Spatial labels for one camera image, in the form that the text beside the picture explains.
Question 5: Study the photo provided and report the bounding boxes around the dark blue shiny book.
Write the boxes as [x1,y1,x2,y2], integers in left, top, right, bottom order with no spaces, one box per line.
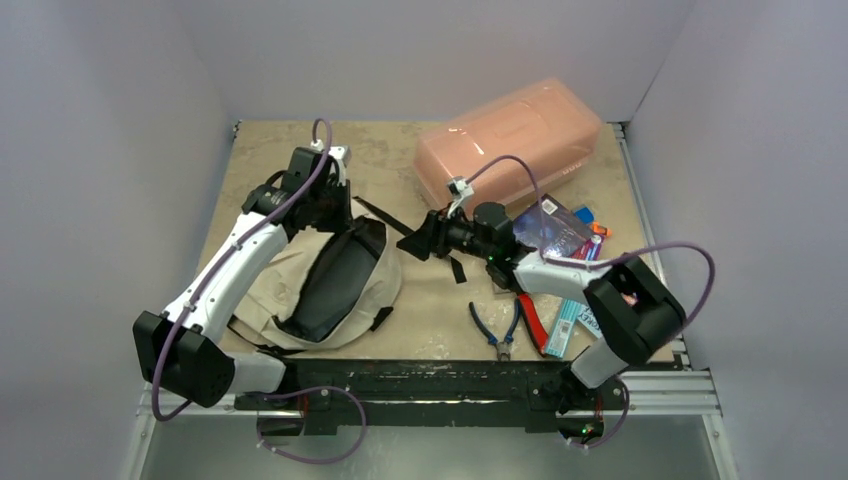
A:
[513,194,594,258]

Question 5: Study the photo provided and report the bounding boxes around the beige canvas backpack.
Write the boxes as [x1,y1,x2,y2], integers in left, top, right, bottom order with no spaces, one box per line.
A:
[227,197,412,355]

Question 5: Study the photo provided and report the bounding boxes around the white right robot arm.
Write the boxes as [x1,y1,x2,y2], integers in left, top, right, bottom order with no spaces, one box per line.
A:
[397,202,686,407]

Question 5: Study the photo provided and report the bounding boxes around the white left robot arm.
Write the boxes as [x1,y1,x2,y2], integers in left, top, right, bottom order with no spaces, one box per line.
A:
[132,141,352,409]

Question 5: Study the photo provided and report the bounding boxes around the teal pencil pack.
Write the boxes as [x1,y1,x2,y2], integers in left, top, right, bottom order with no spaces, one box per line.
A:
[544,300,584,359]

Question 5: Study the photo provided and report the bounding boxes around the translucent pink plastic box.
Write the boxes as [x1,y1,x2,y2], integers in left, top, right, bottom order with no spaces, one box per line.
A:
[412,78,602,210]

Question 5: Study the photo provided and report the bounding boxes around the orange blue small item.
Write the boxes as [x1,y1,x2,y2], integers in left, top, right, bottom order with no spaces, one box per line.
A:
[574,206,612,238]

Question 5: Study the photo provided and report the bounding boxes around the purple comic book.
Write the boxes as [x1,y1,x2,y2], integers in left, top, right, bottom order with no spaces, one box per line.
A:
[571,234,605,261]

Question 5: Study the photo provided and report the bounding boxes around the light blue treehouse book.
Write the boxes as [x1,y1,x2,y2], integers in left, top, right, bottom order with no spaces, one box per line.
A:
[576,303,603,339]

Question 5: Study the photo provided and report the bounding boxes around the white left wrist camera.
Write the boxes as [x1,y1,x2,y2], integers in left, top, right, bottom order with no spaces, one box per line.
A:
[308,139,351,172]

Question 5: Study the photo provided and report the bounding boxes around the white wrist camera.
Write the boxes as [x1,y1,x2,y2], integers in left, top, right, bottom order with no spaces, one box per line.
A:
[446,176,474,218]
[308,139,351,172]

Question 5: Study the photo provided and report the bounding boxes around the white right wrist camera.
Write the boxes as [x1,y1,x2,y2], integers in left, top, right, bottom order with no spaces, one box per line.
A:
[446,176,474,218]

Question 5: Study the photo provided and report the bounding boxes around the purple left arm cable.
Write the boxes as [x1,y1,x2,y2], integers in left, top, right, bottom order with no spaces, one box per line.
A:
[150,119,334,423]

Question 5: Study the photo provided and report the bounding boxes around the red handled cutter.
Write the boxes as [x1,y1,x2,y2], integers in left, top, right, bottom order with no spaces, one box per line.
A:
[516,293,549,357]

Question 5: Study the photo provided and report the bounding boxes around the blue handled pliers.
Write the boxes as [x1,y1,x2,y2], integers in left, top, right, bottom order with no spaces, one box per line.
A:
[468,296,523,362]

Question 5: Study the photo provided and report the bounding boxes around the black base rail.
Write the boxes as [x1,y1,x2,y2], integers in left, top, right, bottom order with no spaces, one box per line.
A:
[234,359,629,439]

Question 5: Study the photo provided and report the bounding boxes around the aluminium frame rail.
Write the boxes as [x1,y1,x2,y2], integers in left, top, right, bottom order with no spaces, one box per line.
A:
[610,123,721,415]

